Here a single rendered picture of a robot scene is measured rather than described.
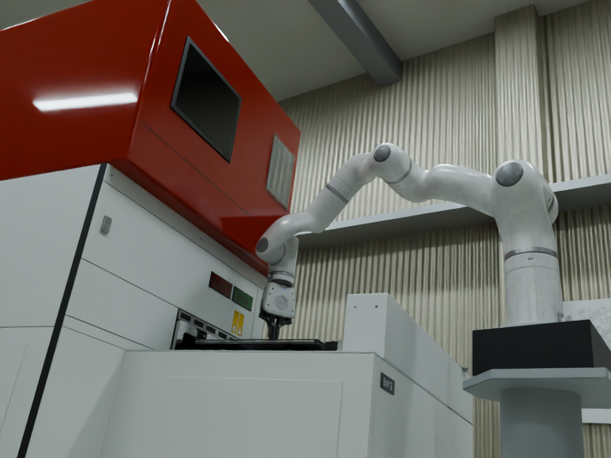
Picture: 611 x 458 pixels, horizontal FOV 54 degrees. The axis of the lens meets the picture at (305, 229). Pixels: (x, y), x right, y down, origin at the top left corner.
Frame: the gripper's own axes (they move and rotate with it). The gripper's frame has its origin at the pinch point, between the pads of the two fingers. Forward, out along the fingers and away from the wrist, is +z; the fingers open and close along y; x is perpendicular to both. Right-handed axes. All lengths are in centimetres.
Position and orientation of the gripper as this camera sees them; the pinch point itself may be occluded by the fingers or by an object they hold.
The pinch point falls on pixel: (273, 333)
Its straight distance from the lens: 183.6
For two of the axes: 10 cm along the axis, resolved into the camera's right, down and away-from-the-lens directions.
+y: 8.7, 2.8, 4.1
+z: -1.1, 9.1, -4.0
